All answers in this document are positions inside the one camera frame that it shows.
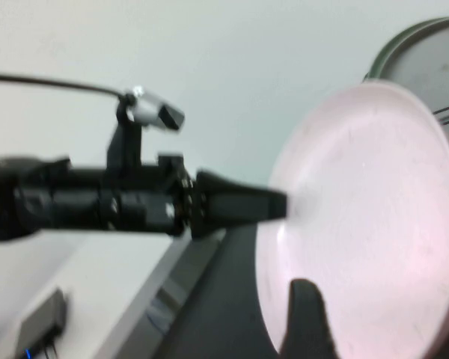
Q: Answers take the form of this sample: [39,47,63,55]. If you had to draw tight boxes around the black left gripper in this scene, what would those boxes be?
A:
[100,151,289,240]

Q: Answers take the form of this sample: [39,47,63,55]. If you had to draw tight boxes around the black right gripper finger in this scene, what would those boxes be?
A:
[279,278,347,359]

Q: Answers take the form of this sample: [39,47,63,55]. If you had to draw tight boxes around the pink plate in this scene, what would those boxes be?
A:
[254,82,449,359]

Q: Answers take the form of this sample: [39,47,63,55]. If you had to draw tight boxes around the green plate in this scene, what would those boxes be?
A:
[361,16,449,117]

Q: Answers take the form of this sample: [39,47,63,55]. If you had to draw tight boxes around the white side desk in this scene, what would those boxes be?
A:
[0,224,227,359]

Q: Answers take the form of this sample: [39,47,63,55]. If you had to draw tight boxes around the grey electronics box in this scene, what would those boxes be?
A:
[16,286,69,359]

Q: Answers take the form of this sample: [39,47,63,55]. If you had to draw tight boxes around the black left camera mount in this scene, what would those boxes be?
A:
[106,97,147,170]

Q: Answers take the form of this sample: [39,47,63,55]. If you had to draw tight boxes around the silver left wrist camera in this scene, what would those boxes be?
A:
[123,85,186,132]

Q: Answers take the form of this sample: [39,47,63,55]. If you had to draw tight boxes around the black left camera cable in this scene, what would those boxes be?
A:
[0,73,132,102]

